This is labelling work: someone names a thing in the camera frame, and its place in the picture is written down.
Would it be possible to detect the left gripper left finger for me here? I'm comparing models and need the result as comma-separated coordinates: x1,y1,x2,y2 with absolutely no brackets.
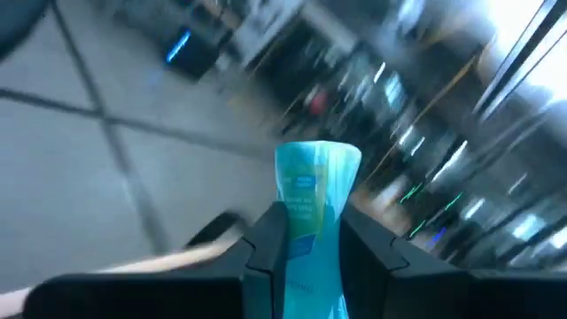
24,201,290,319

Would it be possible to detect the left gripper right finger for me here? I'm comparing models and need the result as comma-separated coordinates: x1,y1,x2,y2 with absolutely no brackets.
338,203,567,319

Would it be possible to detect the teal mouthwash bottle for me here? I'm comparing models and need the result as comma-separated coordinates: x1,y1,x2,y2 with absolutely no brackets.
274,140,362,319

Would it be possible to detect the black box with blue light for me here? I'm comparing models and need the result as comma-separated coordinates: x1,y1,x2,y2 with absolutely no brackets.
161,24,221,81

